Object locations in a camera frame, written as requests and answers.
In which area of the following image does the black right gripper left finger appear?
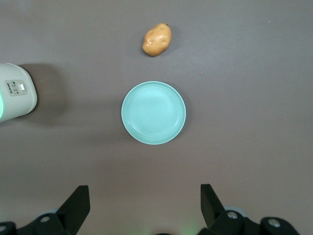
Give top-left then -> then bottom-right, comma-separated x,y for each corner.
0,185 -> 90,235

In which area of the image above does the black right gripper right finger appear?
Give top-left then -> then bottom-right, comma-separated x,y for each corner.
198,184 -> 300,235

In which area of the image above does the pale green round plate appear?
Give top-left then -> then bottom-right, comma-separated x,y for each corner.
121,81 -> 187,145

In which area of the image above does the orange-brown potato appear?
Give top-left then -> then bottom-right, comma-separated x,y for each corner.
142,23 -> 172,58

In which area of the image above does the cream rice cooker orange handle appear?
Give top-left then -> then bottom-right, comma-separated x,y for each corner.
0,63 -> 38,123

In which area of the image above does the brown table cover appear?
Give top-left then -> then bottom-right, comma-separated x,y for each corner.
0,0 -> 313,235

